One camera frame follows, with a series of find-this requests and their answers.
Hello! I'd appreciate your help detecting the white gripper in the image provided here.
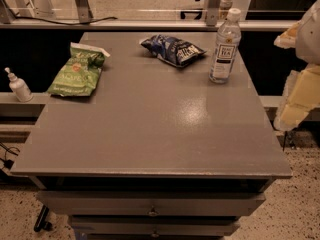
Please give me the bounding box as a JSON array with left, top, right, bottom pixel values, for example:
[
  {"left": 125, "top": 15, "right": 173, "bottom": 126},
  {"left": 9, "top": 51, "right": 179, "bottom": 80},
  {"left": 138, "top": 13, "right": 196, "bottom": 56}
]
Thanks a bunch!
[{"left": 273, "top": 0, "right": 320, "bottom": 131}]

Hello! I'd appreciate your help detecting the green jalapeno chip bag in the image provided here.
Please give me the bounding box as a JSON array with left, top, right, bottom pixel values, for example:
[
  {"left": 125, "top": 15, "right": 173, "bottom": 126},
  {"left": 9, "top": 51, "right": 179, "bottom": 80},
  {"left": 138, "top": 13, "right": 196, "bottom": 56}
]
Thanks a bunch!
[{"left": 47, "top": 42, "right": 110, "bottom": 97}]

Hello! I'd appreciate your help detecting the blue chip bag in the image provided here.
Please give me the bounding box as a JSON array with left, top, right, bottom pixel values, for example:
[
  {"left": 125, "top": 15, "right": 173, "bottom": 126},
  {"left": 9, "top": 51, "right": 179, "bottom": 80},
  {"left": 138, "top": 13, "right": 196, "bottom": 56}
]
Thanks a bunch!
[{"left": 141, "top": 34, "right": 206, "bottom": 68}]

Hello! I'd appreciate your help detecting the clear plastic water bottle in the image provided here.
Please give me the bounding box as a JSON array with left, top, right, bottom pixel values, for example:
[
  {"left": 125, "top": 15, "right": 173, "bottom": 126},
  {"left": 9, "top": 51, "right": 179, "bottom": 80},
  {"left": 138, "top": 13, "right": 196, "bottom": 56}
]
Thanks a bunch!
[{"left": 209, "top": 8, "right": 241, "bottom": 84}]

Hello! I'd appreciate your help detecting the grey cabinet upper drawer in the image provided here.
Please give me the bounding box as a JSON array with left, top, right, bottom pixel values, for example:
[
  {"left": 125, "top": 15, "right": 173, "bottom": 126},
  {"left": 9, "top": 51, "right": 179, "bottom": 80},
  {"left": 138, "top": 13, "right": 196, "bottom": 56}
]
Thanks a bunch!
[{"left": 37, "top": 191, "right": 265, "bottom": 217}]

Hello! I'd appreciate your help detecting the grey cabinet drawer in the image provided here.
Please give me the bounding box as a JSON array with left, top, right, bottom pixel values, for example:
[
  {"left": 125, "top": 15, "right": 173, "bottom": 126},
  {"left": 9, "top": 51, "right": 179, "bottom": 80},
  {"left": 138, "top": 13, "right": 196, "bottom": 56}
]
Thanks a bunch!
[
  {"left": 69, "top": 216, "right": 239, "bottom": 237},
  {"left": 37, "top": 191, "right": 265, "bottom": 217}
]

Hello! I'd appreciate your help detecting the grey cabinet lower drawer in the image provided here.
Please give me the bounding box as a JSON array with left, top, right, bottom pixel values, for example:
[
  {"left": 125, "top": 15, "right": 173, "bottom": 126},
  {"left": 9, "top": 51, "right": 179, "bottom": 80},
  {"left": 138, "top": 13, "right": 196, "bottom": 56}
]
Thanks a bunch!
[{"left": 69, "top": 216, "right": 239, "bottom": 237}]

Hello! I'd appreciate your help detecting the white pump dispenser bottle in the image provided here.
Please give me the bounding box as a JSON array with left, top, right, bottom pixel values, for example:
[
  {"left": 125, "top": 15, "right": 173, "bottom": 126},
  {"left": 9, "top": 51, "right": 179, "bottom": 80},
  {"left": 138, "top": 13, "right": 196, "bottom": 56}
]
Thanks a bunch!
[{"left": 5, "top": 67, "right": 33, "bottom": 102}]

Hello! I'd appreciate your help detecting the metal frame post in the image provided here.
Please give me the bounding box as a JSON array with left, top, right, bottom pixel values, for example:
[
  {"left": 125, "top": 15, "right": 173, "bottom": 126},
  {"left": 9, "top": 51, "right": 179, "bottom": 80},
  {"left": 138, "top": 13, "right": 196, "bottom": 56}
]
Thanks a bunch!
[{"left": 204, "top": 0, "right": 221, "bottom": 26}]

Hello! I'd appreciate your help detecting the metal frame leg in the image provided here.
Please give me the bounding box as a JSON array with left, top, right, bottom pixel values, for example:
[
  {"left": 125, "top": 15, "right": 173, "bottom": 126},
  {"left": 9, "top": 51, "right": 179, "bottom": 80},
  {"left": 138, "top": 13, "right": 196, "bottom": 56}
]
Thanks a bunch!
[{"left": 75, "top": 0, "right": 93, "bottom": 24}]

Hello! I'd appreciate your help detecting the black cable on ledge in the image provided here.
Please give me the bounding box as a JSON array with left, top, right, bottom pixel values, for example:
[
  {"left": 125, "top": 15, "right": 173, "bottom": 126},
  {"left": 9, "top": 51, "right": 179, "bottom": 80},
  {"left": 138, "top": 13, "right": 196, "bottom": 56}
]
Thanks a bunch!
[{"left": 9, "top": 9, "right": 118, "bottom": 26}]

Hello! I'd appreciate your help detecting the black caster bracket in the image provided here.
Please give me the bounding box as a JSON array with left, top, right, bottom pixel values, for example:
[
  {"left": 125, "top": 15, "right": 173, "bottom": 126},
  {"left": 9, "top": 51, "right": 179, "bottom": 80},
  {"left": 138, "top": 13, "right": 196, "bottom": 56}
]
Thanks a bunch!
[{"left": 33, "top": 205, "right": 52, "bottom": 232}]

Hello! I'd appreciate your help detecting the black cable at left floor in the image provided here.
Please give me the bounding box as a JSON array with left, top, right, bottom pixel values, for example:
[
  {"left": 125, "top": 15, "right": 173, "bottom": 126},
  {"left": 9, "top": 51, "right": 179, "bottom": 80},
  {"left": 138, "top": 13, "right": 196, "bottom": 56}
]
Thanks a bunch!
[{"left": 0, "top": 141, "right": 21, "bottom": 170}]

